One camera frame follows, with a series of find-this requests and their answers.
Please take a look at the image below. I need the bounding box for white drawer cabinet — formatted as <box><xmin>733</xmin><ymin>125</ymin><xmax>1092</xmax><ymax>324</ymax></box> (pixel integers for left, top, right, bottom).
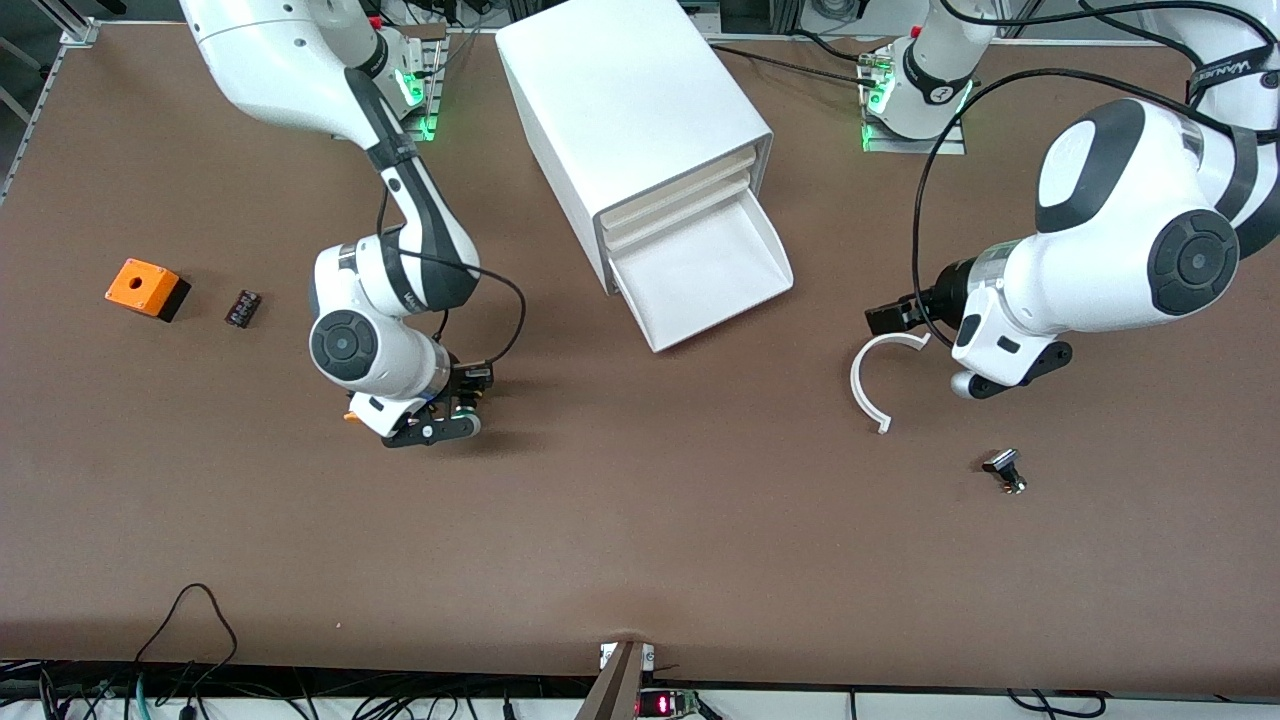
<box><xmin>495</xmin><ymin>0</ymin><xmax>774</xmax><ymax>297</ymax></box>

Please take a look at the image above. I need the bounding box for black-headed metal bolt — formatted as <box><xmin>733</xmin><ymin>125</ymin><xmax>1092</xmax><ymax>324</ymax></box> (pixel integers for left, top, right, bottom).
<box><xmin>981</xmin><ymin>448</ymin><xmax>1028</xmax><ymax>496</ymax></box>

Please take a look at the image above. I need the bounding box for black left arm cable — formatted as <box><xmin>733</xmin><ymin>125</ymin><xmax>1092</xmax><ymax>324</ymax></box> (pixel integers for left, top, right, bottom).
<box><xmin>912</xmin><ymin>0</ymin><xmax>1280</xmax><ymax>346</ymax></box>

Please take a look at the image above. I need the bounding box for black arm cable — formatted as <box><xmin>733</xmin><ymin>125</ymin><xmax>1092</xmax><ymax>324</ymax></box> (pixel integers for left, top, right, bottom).
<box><xmin>912</xmin><ymin>0</ymin><xmax>1280</xmax><ymax>346</ymax></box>
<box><xmin>375</xmin><ymin>185</ymin><xmax>528</xmax><ymax>371</ymax></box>

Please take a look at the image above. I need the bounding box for white half-ring clamp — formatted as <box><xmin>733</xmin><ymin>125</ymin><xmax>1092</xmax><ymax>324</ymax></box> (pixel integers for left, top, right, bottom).
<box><xmin>850</xmin><ymin>331</ymin><xmax>933</xmax><ymax>436</ymax></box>

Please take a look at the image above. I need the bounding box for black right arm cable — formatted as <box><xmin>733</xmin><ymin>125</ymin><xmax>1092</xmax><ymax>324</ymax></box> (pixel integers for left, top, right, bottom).
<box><xmin>375</xmin><ymin>185</ymin><xmax>528</xmax><ymax>371</ymax></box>

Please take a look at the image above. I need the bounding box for aluminium arm base plate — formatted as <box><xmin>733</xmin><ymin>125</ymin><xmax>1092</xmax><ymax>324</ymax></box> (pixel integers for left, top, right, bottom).
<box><xmin>400</xmin><ymin>25</ymin><xmax>446</xmax><ymax>142</ymax></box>
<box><xmin>860</xmin><ymin>55</ymin><xmax>968</xmax><ymax>155</ymax></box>

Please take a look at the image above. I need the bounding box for front camera mount beam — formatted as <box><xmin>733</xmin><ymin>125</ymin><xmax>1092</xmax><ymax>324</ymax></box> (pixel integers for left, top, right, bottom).
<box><xmin>575</xmin><ymin>640</ymin><xmax>656</xmax><ymax>720</ymax></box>

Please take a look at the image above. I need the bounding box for orange button enclosure box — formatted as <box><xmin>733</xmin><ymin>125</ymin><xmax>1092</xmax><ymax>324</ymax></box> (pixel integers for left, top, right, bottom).
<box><xmin>105</xmin><ymin>258</ymin><xmax>191</xmax><ymax>323</ymax></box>

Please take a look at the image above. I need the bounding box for black looped cable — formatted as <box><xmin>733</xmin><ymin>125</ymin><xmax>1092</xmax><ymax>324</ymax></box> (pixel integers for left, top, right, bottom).
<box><xmin>135</xmin><ymin>583</ymin><xmax>239</xmax><ymax>691</ymax></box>

